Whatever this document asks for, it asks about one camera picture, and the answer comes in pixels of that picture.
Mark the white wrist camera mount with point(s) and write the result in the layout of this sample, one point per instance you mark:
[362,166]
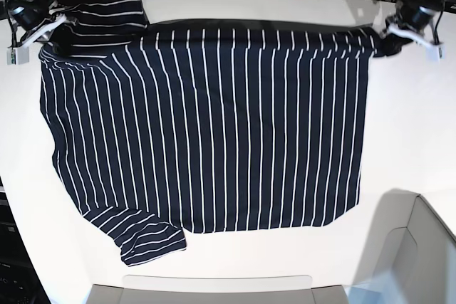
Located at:
[18,53]
[396,37]

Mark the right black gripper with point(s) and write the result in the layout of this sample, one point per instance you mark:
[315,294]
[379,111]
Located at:
[27,15]

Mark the navy white striped T-shirt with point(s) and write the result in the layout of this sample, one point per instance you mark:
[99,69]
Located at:
[159,131]

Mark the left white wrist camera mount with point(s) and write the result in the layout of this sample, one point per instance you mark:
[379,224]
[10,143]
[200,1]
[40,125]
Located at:
[396,37]

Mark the grey bin front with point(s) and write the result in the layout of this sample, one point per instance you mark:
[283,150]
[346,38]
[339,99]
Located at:
[285,289]

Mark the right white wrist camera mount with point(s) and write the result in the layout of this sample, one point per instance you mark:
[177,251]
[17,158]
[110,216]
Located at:
[18,53]

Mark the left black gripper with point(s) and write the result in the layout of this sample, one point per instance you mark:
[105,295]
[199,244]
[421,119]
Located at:
[414,18]

